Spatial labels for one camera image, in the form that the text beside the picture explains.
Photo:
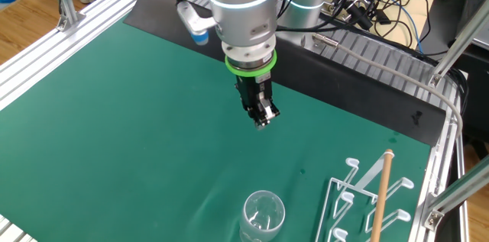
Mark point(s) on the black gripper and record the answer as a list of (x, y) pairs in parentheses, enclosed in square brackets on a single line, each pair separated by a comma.
[(248, 89)]

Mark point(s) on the clear wine glass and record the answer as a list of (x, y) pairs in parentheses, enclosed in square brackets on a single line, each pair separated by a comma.
[(263, 211)]

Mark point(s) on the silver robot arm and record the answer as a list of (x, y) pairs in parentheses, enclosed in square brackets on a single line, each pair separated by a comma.
[(240, 17)]

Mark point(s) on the black mat strip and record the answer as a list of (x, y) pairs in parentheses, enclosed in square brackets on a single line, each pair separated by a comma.
[(344, 93)]

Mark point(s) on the black power adapter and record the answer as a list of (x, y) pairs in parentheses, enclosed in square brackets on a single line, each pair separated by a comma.
[(359, 17)]

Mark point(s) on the green table mat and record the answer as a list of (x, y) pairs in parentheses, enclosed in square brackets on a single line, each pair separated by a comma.
[(114, 139)]

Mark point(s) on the black computer case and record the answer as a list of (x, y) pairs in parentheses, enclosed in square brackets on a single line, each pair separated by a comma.
[(477, 93)]

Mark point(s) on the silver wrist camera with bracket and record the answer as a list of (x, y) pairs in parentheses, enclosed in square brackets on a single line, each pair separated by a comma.
[(191, 17)]

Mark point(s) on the aluminium profile table frame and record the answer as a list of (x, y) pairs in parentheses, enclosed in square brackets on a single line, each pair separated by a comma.
[(38, 66)]

